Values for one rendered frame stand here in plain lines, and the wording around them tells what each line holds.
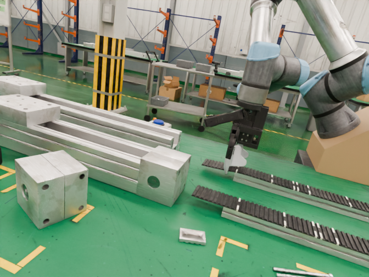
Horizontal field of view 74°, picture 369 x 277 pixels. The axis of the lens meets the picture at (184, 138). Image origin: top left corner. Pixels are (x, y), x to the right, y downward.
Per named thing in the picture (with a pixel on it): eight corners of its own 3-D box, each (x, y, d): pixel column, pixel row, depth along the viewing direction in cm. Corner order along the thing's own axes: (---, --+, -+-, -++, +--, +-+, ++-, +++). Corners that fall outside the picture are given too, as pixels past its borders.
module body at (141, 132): (178, 154, 84) (182, 131, 81) (166, 165, 75) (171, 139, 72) (3, 102, 104) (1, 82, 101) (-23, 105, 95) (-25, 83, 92)
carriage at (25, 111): (60, 127, 73) (60, 105, 71) (27, 137, 63) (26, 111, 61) (19, 115, 77) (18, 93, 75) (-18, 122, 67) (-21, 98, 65)
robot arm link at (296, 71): (278, 71, 78) (252, 66, 73) (310, 54, 68) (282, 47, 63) (282, 94, 77) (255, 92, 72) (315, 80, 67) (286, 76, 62)
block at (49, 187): (97, 206, 52) (100, 165, 49) (38, 230, 43) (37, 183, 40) (73, 184, 57) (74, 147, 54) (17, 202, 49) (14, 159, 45)
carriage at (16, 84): (46, 100, 97) (46, 83, 95) (21, 104, 87) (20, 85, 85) (15, 92, 101) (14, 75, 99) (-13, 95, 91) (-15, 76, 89)
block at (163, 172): (188, 183, 67) (194, 151, 64) (171, 207, 56) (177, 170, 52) (157, 173, 69) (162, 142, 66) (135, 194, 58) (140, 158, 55)
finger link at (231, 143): (229, 160, 67) (238, 129, 66) (224, 159, 68) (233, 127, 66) (231, 158, 72) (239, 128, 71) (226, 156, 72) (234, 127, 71)
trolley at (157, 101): (205, 123, 424) (217, 62, 391) (203, 132, 373) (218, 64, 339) (146, 111, 429) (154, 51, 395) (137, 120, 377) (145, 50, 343)
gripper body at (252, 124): (256, 152, 66) (269, 109, 62) (225, 143, 69) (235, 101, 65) (257, 144, 73) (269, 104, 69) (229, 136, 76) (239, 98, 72)
